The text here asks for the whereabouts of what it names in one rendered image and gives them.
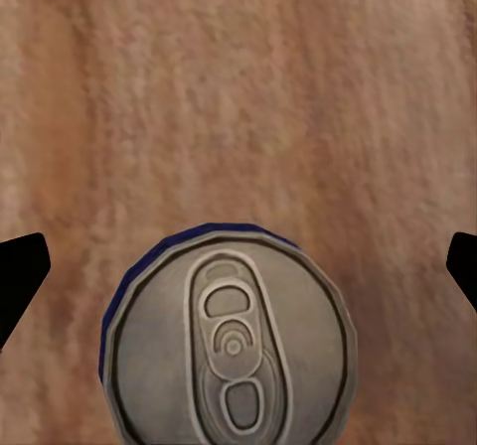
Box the can of soda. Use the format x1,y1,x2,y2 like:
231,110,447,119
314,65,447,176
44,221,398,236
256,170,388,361
98,222,359,445

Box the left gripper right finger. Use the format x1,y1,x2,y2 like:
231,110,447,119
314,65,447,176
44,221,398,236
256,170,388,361
446,232,477,310

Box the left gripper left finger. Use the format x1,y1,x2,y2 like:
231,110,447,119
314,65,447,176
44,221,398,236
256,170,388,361
0,232,51,349

